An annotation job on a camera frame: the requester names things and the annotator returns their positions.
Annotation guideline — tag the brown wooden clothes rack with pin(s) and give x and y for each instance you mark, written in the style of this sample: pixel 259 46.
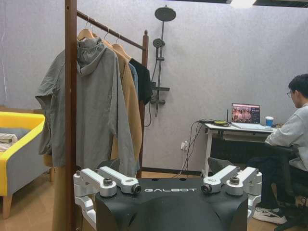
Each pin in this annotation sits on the brown wooden clothes rack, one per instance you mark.
pixel 70 72

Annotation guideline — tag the yellow and grey armchair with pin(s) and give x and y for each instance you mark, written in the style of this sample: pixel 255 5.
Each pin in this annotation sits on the yellow and grey armchair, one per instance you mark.
pixel 21 158

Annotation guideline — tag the grey hooded garment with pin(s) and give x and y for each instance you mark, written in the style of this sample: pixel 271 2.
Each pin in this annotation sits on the grey hooded garment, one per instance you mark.
pixel 96 96

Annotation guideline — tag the white wall socket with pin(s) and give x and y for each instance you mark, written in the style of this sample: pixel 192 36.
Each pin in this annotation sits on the white wall socket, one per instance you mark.
pixel 184 145

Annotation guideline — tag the blue and white cup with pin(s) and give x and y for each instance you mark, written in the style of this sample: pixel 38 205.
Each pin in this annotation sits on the blue and white cup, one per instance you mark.
pixel 269 121

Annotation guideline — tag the black office chair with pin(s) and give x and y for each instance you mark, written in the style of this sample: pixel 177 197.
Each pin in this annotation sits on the black office chair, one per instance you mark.
pixel 300 190

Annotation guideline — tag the wooden clothes hanger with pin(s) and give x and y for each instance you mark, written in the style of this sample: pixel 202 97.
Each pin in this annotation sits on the wooden clothes hanger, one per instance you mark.
pixel 106 43
pixel 120 49
pixel 84 33

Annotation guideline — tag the folded beige cloth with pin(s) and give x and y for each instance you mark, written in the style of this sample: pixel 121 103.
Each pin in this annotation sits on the folded beige cloth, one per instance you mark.
pixel 6 142

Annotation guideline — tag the dark shower column set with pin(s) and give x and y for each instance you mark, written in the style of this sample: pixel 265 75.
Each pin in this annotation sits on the dark shower column set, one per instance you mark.
pixel 159 72

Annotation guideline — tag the black t-shirt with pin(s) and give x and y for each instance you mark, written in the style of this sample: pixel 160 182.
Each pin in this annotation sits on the black t-shirt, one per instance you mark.
pixel 143 81

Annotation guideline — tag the black antenna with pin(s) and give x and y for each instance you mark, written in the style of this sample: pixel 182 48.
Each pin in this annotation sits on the black antenna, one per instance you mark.
pixel 227 115

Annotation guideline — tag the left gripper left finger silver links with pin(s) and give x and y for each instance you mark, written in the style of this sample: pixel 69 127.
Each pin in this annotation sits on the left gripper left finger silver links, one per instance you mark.
pixel 106 176

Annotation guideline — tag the yellow and black device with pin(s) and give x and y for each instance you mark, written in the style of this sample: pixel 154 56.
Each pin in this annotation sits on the yellow and black device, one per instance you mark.
pixel 221 122

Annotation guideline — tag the tan long coat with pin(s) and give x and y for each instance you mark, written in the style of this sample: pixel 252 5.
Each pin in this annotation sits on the tan long coat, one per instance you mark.
pixel 130 101

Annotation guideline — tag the open silver laptop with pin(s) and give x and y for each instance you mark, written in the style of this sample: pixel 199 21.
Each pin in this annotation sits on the open silver laptop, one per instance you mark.
pixel 245 114

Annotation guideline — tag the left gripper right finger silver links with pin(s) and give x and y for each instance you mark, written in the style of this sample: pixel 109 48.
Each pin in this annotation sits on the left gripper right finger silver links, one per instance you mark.
pixel 228 175

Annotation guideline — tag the dark hand shower head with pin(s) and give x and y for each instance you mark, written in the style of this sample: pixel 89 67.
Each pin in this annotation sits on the dark hand shower head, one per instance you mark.
pixel 158 42

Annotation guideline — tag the person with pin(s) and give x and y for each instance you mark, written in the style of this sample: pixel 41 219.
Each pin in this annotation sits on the person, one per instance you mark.
pixel 288 134

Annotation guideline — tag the white desk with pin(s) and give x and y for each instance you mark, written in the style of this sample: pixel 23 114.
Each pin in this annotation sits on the white desk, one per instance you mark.
pixel 240 128

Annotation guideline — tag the blue denim shirt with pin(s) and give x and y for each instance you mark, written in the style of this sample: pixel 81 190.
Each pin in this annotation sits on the blue denim shirt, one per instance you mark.
pixel 134 74

